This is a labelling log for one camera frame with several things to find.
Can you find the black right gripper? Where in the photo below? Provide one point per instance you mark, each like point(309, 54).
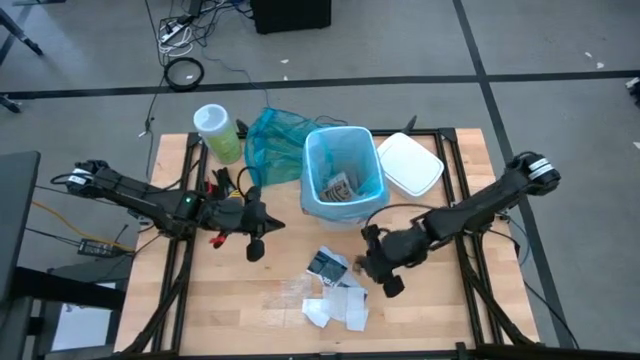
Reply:
point(400, 250)

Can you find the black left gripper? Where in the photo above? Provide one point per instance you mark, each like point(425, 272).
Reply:
point(235, 215)

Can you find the black printed paper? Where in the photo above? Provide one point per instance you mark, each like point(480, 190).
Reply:
point(327, 270)

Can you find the white plastic trash bin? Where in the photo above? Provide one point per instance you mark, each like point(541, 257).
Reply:
point(335, 225)

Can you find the small white paper piece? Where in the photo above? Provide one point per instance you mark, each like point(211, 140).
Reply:
point(315, 312)

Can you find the brown printed paper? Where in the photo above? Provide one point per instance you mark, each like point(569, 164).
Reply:
point(340, 192)

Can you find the light blue bin liner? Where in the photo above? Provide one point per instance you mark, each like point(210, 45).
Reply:
point(345, 150)

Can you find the white bin lid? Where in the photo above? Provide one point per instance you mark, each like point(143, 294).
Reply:
point(407, 165)

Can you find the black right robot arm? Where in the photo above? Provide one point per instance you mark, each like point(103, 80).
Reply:
point(480, 205)

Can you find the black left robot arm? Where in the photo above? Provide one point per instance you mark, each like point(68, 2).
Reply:
point(130, 192)

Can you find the teal folded trash bag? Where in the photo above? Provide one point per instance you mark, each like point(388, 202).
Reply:
point(272, 150)

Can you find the green wipes canister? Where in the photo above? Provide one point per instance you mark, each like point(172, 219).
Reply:
point(220, 142)

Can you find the black power adapter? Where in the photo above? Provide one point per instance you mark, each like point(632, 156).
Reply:
point(97, 247)

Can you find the black computer box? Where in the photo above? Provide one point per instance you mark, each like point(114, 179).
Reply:
point(290, 15)

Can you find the white floor board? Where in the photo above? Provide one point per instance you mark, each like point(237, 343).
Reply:
point(82, 327)

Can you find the white power strip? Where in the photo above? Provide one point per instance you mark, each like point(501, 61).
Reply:
point(172, 34)

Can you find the black steel stand beam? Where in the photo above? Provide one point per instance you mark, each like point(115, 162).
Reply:
point(65, 290)

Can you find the black side table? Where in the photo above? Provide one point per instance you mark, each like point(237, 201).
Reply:
point(17, 215)

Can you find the black chair leg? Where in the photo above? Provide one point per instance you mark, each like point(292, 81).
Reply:
point(22, 35)
point(10, 104)

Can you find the black equipment piece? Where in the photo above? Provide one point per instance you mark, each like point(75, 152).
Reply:
point(635, 92)

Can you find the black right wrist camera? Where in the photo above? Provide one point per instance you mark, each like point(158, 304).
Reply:
point(394, 286)

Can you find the black metal table frame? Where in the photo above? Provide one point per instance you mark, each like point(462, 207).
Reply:
point(179, 300)

